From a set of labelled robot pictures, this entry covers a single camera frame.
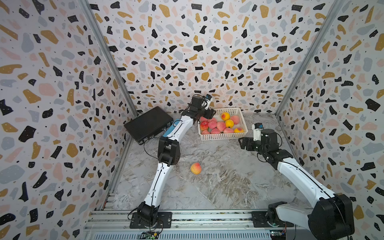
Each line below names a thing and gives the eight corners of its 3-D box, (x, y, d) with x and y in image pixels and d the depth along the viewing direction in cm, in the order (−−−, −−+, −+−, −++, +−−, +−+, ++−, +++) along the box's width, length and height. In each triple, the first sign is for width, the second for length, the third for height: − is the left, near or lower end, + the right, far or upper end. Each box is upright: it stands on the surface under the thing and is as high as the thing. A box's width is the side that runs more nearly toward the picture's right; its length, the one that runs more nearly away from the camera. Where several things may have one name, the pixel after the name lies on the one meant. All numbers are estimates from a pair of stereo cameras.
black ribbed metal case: (124, 128, 115) (121, 122, 109) (157, 109, 128) (155, 103, 123) (142, 148, 103) (139, 142, 98) (175, 125, 117) (174, 119, 112)
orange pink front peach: (195, 176, 90) (195, 172, 86) (190, 170, 93) (189, 165, 88) (202, 171, 93) (202, 167, 88) (197, 165, 95) (197, 160, 91)
